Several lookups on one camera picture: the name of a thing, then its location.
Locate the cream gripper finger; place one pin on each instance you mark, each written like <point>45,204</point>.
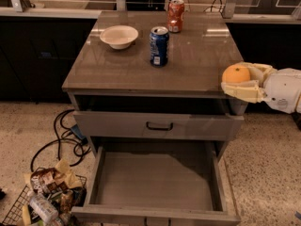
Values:
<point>259,72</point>
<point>248,91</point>

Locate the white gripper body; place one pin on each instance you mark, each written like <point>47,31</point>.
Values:
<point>282,88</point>

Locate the orange fruit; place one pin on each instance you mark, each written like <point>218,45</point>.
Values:
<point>236,73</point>

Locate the grey drawer cabinet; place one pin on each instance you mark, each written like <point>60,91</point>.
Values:
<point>104,79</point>

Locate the open grey middle drawer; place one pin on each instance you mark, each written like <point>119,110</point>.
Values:
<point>161,183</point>

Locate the grey top drawer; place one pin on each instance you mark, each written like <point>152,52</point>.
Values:
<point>185,126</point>

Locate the orange soda can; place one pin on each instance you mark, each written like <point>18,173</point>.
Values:
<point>175,16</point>

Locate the blue soda can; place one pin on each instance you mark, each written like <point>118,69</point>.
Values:
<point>159,39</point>

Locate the white bowl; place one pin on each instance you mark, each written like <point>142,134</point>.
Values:
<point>119,36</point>

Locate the brown snack bag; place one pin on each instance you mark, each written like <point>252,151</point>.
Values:
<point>51,180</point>

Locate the clear plastic bottle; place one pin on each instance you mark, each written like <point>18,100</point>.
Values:
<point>42,207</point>

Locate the black drawer handle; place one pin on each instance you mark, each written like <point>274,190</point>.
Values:
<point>159,128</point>

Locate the black wire basket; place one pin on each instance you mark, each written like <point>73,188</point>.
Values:
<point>22,214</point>

